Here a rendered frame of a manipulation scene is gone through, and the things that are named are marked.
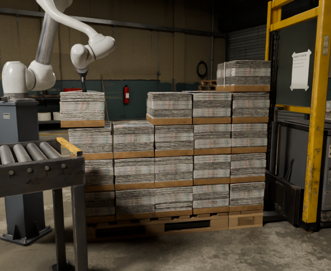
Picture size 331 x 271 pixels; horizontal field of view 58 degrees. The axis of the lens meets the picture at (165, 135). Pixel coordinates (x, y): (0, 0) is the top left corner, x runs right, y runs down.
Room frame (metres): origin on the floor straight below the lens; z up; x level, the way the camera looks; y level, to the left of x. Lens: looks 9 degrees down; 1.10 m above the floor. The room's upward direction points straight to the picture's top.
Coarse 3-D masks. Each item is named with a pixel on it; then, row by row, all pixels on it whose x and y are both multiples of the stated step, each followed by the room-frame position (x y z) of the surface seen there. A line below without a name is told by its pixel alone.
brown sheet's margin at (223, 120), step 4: (192, 120) 2.16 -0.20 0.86; (196, 120) 2.15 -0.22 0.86; (200, 120) 2.16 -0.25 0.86; (204, 120) 2.16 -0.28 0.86; (208, 120) 2.17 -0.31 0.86; (212, 120) 2.17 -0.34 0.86; (216, 120) 2.18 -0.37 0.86; (220, 120) 2.18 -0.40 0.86; (224, 120) 2.19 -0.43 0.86; (228, 120) 2.19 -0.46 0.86
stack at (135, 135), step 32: (96, 128) 2.02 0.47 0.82; (128, 128) 2.07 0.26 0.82; (160, 128) 2.11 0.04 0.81; (192, 128) 2.15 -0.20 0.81; (224, 128) 2.20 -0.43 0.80; (96, 160) 2.02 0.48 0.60; (128, 160) 2.06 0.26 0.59; (160, 160) 2.10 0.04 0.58; (192, 160) 2.15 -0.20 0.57; (224, 160) 2.20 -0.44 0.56; (96, 192) 2.03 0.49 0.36; (128, 192) 2.06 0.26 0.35; (160, 192) 2.11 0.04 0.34; (192, 192) 2.18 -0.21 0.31; (224, 192) 2.19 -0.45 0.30; (96, 224) 2.19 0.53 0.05; (128, 224) 2.06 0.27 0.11; (160, 224) 2.10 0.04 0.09; (224, 224) 2.20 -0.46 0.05
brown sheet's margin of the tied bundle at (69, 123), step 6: (72, 120) 1.98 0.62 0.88; (78, 120) 1.98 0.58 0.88; (84, 120) 1.99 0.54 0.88; (90, 120) 2.00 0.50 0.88; (96, 120) 2.01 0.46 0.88; (102, 120) 2.01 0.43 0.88; (66, 126) 1.97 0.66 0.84; (72, 126) 1.98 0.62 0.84; (78, 126) 1.99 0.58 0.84; (84, 126) 1.99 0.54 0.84; (90, 126) 2.00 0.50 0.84
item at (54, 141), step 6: (0, 144) 1.56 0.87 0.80; (6, 144) 1.56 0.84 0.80; (12, 144) 1.57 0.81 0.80; (24, 144) 1.60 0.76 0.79; (36, 144) 1.63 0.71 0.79; (54, 144) 1.68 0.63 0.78; (60, 144) 1.69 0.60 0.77; (12, 150) 1.57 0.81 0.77; (60, 150) 1.69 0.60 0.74; (0, 156) 1.54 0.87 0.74; (30, 156) 1.61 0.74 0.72; (0, 162) 1.54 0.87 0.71
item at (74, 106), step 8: (64, 96) 1.97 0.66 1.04; (72, 96) 1.98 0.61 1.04; (80, 96) 1.99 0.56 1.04; (88, 96) 2.00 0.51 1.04; (96, 96) 2.01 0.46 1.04; (64, 104) 1.98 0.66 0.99; (72, 104) 1.98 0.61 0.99; (80, 104) 1.99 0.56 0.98; (88, 104) 2.00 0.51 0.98; (96, 104) 2.01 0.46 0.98; (64, 112) 1.98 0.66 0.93; (72, 112) 1.98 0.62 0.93; (80, 112) 1.99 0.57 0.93; (88, 112) 2.00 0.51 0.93; (96, 112) 2.01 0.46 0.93; (64, 120) 1.98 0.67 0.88
